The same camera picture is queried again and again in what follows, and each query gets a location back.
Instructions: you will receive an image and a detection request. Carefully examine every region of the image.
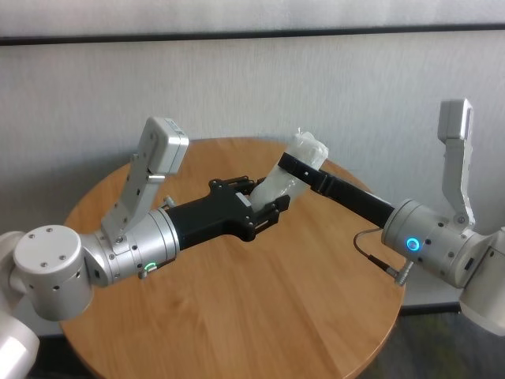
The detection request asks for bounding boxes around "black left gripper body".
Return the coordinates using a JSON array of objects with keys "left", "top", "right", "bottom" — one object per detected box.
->
[{"left": 164, "top": 185, "right": 256, "bottom": 253}]

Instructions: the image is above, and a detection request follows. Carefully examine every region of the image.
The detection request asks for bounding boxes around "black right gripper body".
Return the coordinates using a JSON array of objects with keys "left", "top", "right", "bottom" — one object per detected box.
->
[{"left": 328, "top": 174, "right": 396, "bottom": 230}]

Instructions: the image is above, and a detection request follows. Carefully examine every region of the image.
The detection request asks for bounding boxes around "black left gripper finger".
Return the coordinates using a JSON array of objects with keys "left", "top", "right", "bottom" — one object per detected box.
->
[
  {"left": 208, "top": 174, "right": 266, "bottom": 196},
  {"left": 247, "top": 195, "right": 292, "bottom": 240}
]

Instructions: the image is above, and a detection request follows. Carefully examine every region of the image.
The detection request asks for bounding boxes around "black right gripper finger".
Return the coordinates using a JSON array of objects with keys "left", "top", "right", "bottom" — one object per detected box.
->
[{"left": 277, "top": 152, "right": 337, "bottom": 195}]

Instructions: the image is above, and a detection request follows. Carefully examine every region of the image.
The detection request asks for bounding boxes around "white sandbag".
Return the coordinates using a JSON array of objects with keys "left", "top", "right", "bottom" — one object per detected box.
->
[{"left": 250, "top": 126, "right": 329, "bottom": 212}]

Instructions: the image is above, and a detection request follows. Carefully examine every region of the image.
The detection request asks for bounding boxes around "black skirting board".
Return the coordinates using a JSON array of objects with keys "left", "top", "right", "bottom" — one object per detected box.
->
[{"left": 400, "top": 302, "right": 462, "bottom": 316}]

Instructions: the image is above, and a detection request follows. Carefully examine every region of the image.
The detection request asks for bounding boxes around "right arm cable with connector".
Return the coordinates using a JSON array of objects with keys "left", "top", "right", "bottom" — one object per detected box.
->
[{"left": 353, "top": 229, "right": 414, "bottom": 286}]

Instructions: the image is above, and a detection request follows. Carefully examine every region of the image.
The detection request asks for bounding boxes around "black wall trim strip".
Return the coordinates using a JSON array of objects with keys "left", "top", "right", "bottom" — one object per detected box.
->
[{"left": 0, "top": 23, "right": 505, "bottom": 47}]

